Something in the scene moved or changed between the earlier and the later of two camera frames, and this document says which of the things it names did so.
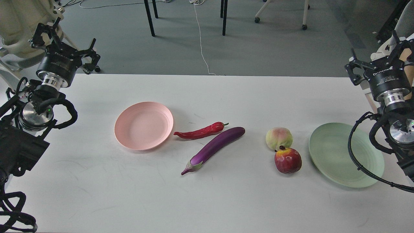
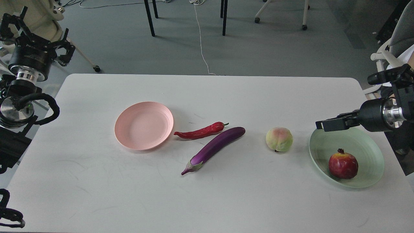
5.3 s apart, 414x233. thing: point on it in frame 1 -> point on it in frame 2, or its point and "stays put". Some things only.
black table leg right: (225, 17) stays put
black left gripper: (59, 65) -> (31, 53)
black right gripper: (388, 81) -> (370, 115)
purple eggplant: (212, 148) stays put
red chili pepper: (215, 127) stays put
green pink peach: (276, 137) stays put
